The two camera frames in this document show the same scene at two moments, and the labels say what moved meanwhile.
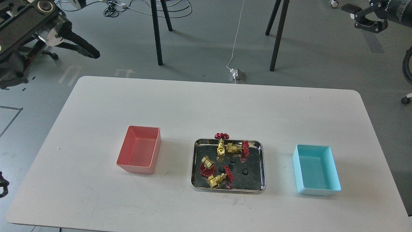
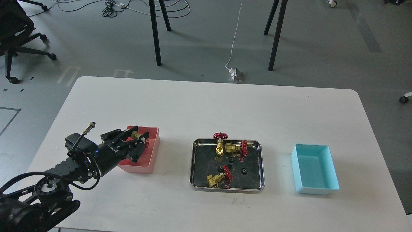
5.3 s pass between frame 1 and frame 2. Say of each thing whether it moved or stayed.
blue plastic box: stayed
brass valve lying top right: stayed
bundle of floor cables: stayed
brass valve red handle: moved
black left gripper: moved
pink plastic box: stayed
